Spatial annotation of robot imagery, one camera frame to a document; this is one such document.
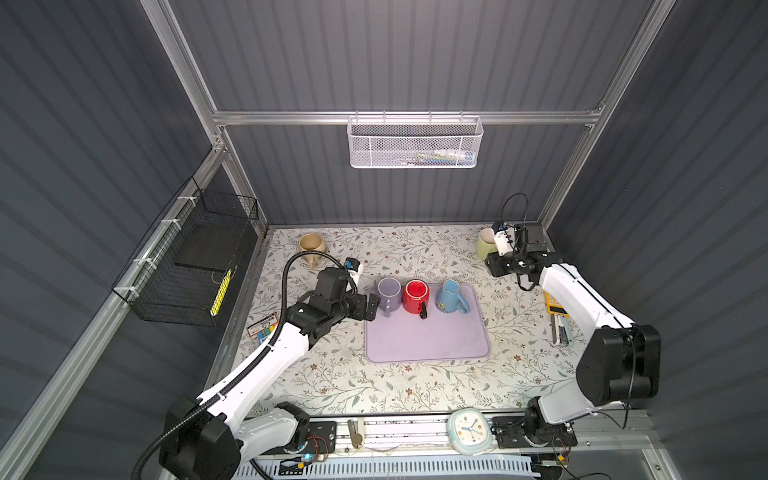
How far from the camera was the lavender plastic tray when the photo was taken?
89 cm

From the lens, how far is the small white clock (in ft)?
2.34

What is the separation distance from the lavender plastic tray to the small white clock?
162 millimetres
